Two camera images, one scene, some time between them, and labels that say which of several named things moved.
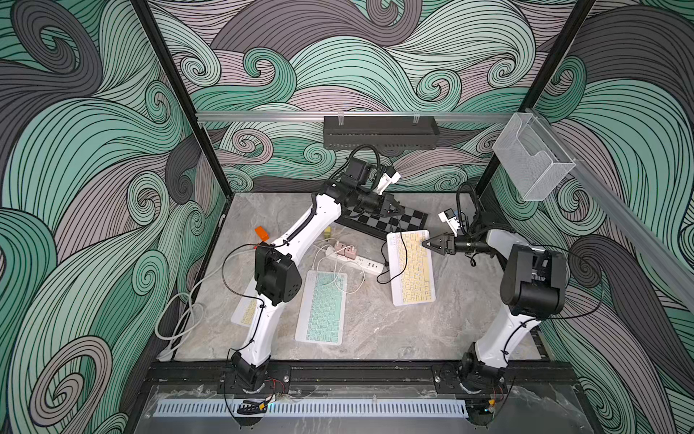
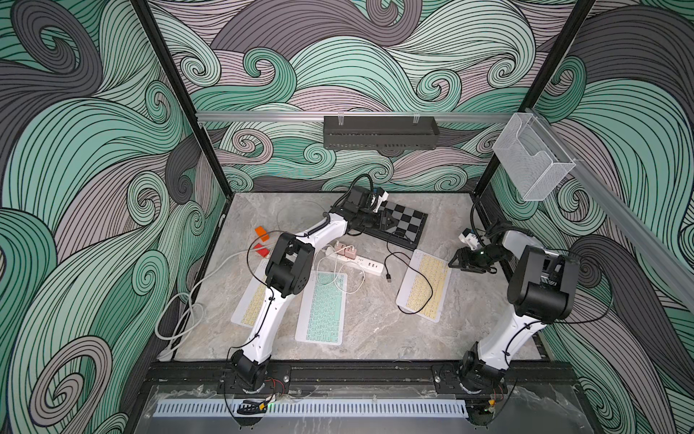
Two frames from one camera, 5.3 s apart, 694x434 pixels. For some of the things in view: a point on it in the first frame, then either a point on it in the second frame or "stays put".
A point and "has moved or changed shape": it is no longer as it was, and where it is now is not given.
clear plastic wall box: [530, 157] stays put
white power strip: [370, 266] stays put
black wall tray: [380, 132] stays put
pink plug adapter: [340, 246] stays put
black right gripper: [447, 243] -> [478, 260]
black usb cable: [387, 266] -> [420, 270]
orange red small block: [263, 235] stays put
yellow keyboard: [416, 284] has moved or changed shape
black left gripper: [379, 209] -> [382, 221]
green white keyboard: [321, 314] stays put
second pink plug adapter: [351, 252] stays put
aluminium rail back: [357, 116] stays put
